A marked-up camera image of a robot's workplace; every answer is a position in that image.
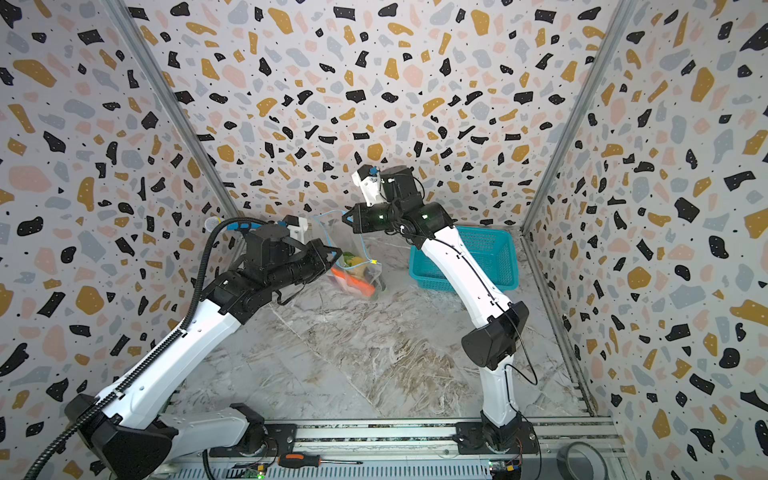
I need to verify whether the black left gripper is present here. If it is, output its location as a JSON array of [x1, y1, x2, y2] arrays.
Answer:
[[270, 238, 344, 294]]

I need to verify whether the orange handle screwdriver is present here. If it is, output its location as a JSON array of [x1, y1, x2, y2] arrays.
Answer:
[[278, 452, 363, 469]]

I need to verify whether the green lettuce toy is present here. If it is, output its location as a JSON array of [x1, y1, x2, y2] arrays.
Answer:
[[340, 252, 366, 268]]

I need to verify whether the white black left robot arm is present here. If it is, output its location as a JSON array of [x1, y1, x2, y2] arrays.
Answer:
[[65, 217, 343, 479]]

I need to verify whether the black corrugated cable hose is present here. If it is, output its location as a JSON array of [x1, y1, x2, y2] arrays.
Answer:
[[20, 218, 271, 480]]

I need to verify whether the orange carrot toy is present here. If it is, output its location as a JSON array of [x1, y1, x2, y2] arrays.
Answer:
[[330, 267, 376, 298]]

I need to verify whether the grey tape roll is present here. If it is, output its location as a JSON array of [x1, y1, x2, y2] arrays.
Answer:
[[556, 442, 609, 480]]

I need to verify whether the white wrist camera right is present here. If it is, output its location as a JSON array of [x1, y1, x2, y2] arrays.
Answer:
[[352, 164, 384, 206]]

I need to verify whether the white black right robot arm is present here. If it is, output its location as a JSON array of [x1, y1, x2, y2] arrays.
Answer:
[[342, 164, 529, 452]]

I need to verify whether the blue microphone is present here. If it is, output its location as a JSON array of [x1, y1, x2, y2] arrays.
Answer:
[[204, 217, 265, 233]]

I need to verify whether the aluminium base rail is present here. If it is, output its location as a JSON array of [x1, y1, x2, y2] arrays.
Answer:
[[146, 417, 634, 479]]

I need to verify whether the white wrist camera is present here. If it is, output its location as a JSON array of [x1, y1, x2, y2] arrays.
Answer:
[[282, 215, 309, 243], [352, 164, 384, 206]]

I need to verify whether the teal plastic basket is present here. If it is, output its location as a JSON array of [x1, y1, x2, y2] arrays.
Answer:
[[409, 226, 519, 293]]

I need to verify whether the clear zip top bag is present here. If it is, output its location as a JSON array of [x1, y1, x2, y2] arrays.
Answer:
[[309, 210, 386, 300]]

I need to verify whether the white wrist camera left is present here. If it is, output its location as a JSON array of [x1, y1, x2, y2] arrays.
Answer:
[[282, 215, 309, 243]]

